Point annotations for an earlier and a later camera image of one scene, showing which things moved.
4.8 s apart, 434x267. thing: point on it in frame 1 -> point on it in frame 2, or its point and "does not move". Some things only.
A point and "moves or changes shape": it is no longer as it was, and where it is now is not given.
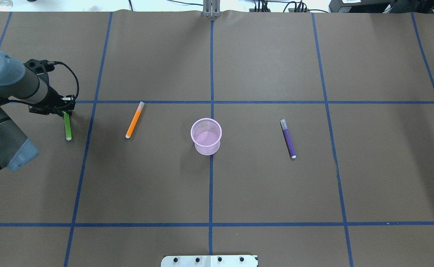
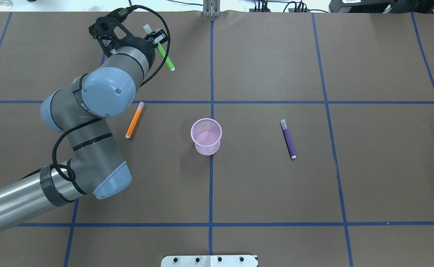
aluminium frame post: x=211 y=9 does not move
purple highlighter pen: x=288 y=139 does not move
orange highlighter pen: x=135 y=119 does not move
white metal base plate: x=209 y=261 does not move
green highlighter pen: x=68 y=134 moves or changes shape
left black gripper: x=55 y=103 -> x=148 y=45
